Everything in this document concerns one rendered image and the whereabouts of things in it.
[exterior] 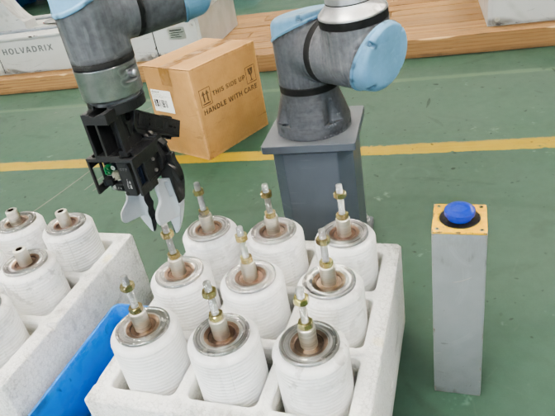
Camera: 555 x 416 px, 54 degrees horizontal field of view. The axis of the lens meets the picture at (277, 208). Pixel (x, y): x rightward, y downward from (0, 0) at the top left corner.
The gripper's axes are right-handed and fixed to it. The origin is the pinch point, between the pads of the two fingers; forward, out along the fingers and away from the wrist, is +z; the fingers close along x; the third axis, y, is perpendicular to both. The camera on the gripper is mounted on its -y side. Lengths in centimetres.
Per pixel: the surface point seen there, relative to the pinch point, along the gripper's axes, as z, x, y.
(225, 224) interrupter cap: 9.0, 1.8, -12.6
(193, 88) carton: 10, -41, -83
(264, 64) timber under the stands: 31, -54, -168
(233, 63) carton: 9, -35, -100
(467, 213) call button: 1.4, 41.3, -7.9
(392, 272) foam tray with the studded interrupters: 16.4, 30.1, -12.5
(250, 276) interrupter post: 8.4, 12.3, 1.0
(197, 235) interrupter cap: 8.9, -1.5, -8.6
